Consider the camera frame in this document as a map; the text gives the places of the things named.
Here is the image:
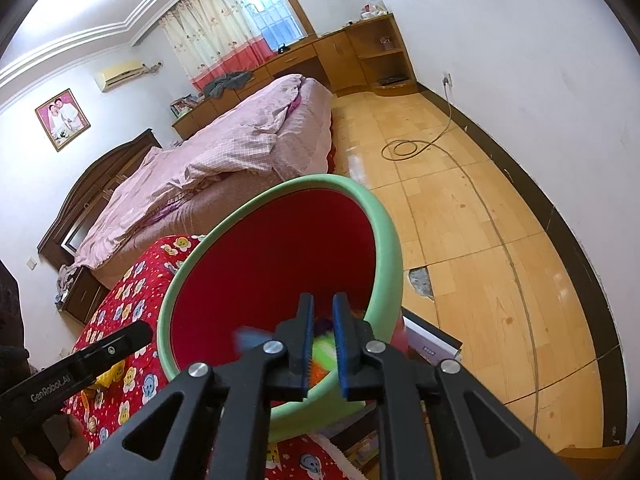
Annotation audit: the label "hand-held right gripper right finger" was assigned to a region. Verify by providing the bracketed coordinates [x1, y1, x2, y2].
[332, 292, 576, 480]

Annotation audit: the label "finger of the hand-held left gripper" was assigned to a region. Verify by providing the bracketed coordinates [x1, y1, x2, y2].
[75, 320, 154, 386]

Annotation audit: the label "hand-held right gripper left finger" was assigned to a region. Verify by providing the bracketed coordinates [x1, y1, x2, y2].
[65, 292, 316, 480]

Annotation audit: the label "green fuzzy item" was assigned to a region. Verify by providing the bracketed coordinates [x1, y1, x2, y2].
[311, 334, 342, 387]

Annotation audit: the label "light blue scrap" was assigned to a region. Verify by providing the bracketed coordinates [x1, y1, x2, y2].
[235, 327, 267, 354]

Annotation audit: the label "red bin with green rim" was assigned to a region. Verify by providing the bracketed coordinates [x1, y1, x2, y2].
[157, 174, 403, 443]

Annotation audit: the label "red printed blanket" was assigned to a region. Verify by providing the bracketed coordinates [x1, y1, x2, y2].
[62, 234, 361, 480]

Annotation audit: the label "dark wooden nightstand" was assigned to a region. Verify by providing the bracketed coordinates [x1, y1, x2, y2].
[62, 265, 111, 325]

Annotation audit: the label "lilac crumpled cloth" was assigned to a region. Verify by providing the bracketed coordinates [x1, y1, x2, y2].
[56, 264, 76, 306]

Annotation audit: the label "white box with purple label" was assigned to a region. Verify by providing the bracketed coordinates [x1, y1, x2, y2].
[400, 309, 463, 367]

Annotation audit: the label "dark wooden bed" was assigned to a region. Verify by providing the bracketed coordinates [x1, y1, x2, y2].
[37, 74, 336, 291]

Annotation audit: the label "row of books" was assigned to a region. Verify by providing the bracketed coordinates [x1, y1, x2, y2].
[170, 94, 203, 120]

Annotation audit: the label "grey clothes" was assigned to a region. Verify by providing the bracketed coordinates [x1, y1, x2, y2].
[202, 71, 253, 99]

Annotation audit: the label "wooden corner shelf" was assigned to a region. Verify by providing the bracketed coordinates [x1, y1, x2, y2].
[345, 14, 418, 97]

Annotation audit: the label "low wooden cabinet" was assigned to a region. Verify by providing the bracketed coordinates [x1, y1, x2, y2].
[171, 30, 357, 141]

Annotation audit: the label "cream and red curtain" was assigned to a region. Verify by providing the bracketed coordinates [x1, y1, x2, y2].
[160, 0, 273, 93]

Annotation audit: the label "barred window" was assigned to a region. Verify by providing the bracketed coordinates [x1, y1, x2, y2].
[230, 0, 308, 51]

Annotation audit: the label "grey floor cable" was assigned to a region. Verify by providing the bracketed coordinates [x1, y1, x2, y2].
[380, 82, 537, 433]

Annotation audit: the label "framed wall photo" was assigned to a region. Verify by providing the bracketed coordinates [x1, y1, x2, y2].
[35, 89, 92, 152]

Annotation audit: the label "wall air conditioner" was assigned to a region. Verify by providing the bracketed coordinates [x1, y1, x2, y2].
[97, 60, 151, 93]

